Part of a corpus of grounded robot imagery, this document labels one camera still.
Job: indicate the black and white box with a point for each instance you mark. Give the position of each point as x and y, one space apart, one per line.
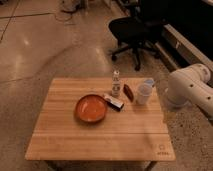
114 102

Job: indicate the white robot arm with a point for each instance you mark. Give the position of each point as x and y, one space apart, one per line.
190 84

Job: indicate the dark red oval object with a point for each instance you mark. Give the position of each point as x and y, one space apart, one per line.
128 92

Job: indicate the black office chair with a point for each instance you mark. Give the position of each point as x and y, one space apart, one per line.
145 23

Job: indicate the orange ceramic bowl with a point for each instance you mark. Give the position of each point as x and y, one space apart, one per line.
91 108

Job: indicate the wooden table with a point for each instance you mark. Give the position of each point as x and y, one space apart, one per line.
136 133

